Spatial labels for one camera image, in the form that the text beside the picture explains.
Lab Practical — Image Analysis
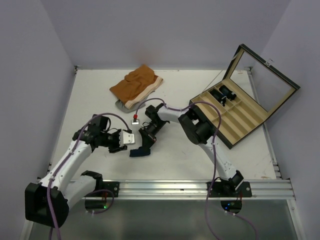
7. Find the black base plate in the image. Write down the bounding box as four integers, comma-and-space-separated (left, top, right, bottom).
206, 181, 253, 198
85, 181, 120, 198

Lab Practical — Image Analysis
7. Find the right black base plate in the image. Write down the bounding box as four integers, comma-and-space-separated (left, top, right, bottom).
206, 181, 253, 198

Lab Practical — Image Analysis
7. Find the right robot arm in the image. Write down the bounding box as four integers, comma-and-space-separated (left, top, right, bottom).
130, 103, 244, 197

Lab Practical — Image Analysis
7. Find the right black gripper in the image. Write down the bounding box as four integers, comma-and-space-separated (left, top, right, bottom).
139, 120, 168, 154

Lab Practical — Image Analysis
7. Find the grey underwear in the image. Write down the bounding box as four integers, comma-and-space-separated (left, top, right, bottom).
115, 98, 146, 113

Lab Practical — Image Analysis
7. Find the navy blue underwear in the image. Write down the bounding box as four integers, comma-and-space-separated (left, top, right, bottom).
129, 148, 151, 158

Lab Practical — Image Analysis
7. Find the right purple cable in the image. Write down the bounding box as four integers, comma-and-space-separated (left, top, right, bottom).
134, 97, 258, 240

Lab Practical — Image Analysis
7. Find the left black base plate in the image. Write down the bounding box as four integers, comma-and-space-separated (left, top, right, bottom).
85, 181, 120, 198

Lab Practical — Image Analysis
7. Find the orange brown underwear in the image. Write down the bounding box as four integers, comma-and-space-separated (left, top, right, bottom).
109, 64, 163, 103

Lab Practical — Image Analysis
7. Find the aluminium mounting rail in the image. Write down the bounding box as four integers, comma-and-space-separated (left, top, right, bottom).
62, 177, 296, 201

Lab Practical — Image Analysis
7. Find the rolled black underwear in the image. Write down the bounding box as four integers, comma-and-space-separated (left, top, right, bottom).
209, 85, 237, 106

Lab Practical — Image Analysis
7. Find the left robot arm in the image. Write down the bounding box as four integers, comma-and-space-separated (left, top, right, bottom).
24, 113, 135, 229

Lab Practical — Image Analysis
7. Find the black compartment storage box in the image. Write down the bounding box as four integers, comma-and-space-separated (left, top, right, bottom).
190, 44, 300, 149

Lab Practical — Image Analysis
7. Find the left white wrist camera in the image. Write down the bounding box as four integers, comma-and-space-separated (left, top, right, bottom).
119, 130, 135, 146

